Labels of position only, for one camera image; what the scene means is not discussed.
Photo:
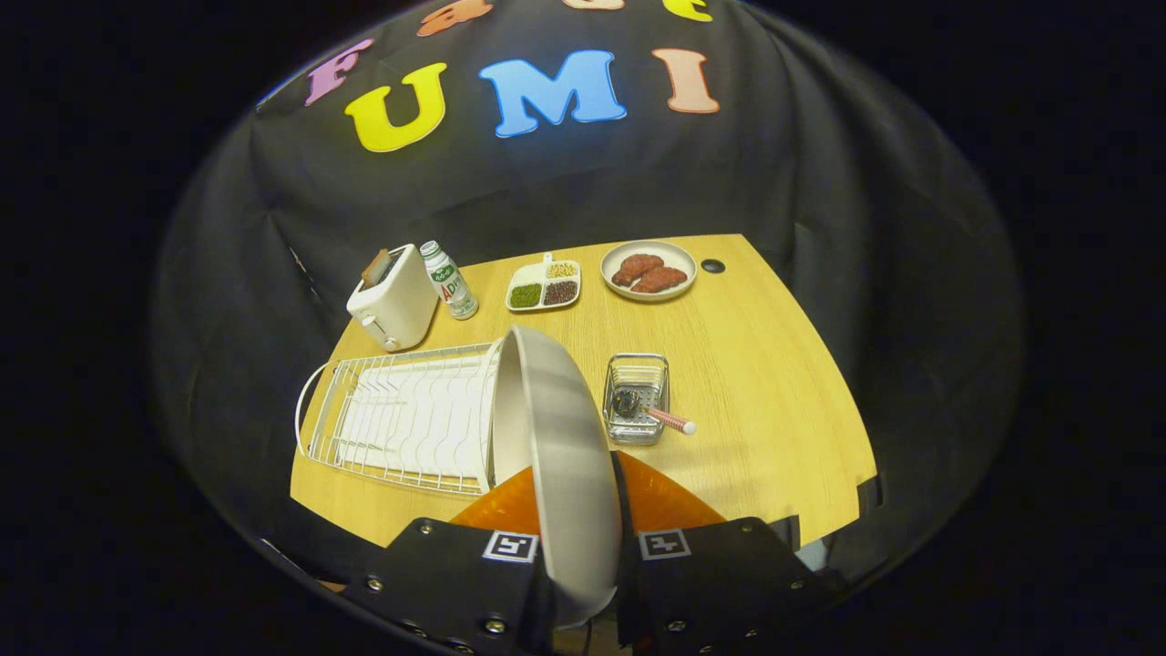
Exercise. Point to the black backdrop cloth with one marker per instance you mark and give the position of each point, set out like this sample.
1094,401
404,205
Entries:
820,182

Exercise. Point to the beige round plate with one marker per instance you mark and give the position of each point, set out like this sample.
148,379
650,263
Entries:
565,456

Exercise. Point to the white drip tray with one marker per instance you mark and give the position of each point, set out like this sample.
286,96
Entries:
410,419

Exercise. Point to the brown bread slice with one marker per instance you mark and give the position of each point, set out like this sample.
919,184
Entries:
375,268

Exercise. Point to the red meat patty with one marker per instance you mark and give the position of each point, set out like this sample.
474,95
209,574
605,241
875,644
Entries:
660,280
638,269

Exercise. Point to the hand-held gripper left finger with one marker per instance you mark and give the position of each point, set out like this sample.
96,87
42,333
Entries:
455,583

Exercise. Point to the beige plate with meat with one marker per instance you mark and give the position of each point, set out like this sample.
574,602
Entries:
679,255

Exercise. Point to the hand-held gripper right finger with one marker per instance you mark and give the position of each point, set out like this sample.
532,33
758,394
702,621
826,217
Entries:
720,583

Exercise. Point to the white green label bottle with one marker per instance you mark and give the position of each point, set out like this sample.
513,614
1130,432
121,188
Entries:
451,284

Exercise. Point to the white toaster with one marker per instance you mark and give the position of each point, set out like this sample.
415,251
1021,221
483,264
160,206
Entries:
401,305

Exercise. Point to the white divided bean dish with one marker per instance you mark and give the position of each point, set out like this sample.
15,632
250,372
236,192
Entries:
544,284

